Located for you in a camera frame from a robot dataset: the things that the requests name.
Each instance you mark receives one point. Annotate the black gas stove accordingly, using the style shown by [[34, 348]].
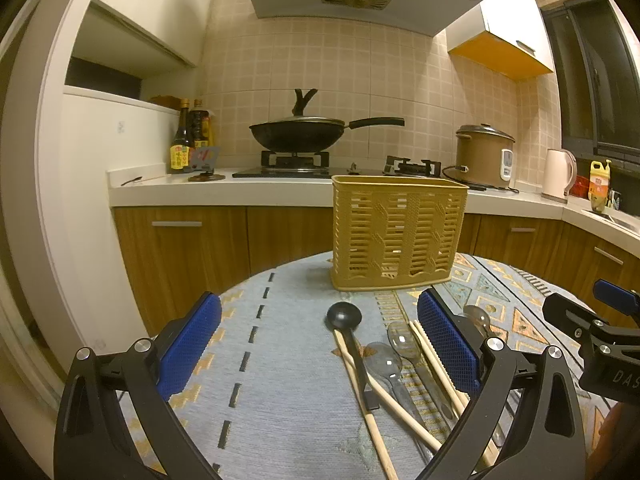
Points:
[[300, 170]]

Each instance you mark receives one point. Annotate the red container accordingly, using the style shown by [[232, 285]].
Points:
[[582, 185]]

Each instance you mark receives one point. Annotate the steel sink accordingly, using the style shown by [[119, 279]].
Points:
[[622, 221]]

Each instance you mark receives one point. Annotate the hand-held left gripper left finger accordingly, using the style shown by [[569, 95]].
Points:
[[192, 340]]

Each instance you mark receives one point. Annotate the wooden chopstick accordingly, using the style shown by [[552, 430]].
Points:
[[372, 422], [432, 362], [440, 357], [410, 422]]

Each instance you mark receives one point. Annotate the white countertop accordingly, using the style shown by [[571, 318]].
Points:
[[250, 190]]

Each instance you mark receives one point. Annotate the round brown trivet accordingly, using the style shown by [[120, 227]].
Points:
[[205, 177]]

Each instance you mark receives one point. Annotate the red and grey packet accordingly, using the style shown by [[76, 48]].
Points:
[[205, 158]]

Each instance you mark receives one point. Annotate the yellow oil bottle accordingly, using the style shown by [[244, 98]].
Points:
[[212, 130]]

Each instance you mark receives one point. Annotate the brown rice cooker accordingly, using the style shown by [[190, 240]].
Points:
[[482, 157]]

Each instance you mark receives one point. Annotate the pale pink electric kettle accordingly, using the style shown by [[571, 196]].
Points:
[[556, 175]]

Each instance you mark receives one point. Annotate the white and yellow upper cabinet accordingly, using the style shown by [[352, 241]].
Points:
[[500, 25]]

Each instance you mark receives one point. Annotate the soy sauce bottle yellow label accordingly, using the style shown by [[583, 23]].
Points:
[[180, 152]]

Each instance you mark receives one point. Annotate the black wok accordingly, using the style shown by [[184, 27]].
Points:
[[300, 137]]

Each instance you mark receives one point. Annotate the black ladle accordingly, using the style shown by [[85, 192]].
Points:
[[344, 316]]

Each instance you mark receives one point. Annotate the dark window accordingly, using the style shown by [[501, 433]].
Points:
[[590, 75]]

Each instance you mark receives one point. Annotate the clear plastic spoon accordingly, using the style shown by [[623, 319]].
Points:
[[382, 360], [477, 316], [402, 340]]

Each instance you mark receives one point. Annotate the patterned blue tablecloth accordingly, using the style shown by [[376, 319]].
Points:
[[280, 385]]

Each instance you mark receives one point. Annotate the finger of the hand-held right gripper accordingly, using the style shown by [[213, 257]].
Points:
[[567, 311], [617, 296]]

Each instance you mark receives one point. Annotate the glass wok lid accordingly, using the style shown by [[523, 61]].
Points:
[[303, 110]]

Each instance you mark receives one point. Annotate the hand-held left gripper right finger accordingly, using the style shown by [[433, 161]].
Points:
[[447, 345]]

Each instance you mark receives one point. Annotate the dark sauce bottle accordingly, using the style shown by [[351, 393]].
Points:
[[199, 127]]

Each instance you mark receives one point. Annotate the wooden base cabinets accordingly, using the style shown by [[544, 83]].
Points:
[[200, 260]]

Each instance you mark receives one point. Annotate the yellow slotted utensil basket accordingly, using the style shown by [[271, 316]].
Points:
[[400, 230]]

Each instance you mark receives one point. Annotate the yellow detergent bottle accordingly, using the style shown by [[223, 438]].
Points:
[[599, 185]]

